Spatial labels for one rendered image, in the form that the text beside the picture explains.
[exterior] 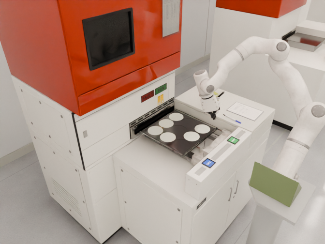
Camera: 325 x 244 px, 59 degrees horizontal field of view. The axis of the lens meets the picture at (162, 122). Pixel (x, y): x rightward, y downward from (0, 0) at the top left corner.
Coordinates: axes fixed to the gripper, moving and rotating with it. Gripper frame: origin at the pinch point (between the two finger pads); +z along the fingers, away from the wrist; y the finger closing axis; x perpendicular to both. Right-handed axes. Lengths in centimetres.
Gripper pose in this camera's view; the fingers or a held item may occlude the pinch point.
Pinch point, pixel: (213, 115)
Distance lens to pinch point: 187.2
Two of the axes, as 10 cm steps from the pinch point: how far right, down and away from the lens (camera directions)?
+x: 1.7, -5.6, 8.1
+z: 3.4, 8.0, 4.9
